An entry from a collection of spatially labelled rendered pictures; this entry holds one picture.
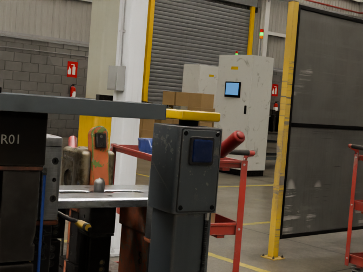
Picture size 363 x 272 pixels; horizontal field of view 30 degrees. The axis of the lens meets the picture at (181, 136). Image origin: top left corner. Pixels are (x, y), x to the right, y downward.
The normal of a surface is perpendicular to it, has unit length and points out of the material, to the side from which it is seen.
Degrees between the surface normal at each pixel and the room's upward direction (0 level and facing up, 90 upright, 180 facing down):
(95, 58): 90
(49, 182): 90
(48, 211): 90
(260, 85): 90
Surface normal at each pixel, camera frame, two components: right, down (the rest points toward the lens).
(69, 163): -0.84, -0.04
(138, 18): 0.66, 0.09
